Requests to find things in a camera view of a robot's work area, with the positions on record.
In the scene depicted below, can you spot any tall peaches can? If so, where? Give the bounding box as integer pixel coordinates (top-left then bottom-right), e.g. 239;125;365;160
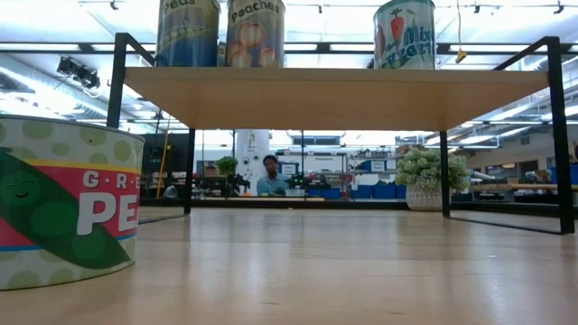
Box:
225;0;287;69

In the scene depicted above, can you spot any tall blue peas can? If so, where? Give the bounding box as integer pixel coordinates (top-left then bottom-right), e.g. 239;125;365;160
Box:
154;0;222;69

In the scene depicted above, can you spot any mixed vegetables can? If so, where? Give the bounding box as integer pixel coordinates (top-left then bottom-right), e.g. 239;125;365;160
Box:
372;0;437;70

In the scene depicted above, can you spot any short green peas can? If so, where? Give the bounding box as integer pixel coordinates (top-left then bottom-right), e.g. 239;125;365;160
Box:
0;113;146;293

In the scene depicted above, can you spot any person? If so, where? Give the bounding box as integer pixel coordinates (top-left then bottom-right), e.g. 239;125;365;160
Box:
255;154;291;198

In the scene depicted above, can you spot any whiteboard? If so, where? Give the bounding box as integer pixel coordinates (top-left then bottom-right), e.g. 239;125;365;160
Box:
304;155;347;175

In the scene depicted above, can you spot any white round column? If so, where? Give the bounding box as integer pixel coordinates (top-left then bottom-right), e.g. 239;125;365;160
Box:
234;129;271;196

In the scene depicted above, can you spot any small green background plant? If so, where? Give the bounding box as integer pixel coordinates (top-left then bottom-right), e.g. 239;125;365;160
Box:
215;155;239;178

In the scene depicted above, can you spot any black monitor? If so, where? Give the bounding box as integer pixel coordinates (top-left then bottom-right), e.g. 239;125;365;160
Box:
140;132;191;175

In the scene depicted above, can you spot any yellow pole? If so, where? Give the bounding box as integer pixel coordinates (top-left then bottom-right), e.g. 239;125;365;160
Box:
154;115;172;200

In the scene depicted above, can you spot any green plant in white pot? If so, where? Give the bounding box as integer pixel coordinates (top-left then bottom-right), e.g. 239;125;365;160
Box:
395;147;471;213

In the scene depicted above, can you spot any wooden workbench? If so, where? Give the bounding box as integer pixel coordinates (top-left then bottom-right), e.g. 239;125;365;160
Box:
469;181;578;191

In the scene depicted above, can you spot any black table edge rail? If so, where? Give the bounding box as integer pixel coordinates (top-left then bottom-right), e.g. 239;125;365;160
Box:
138;197;578;218

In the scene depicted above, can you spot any wooden shelf black metal frame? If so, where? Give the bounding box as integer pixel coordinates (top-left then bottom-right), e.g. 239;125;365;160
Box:
106;31;576;236

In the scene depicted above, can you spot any yellow hanging cable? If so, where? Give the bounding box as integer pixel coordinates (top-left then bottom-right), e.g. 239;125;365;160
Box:
454;0;469;65

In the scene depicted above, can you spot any black ceiling camera mount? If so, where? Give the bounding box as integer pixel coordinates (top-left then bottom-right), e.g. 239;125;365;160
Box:
55;55;102;90

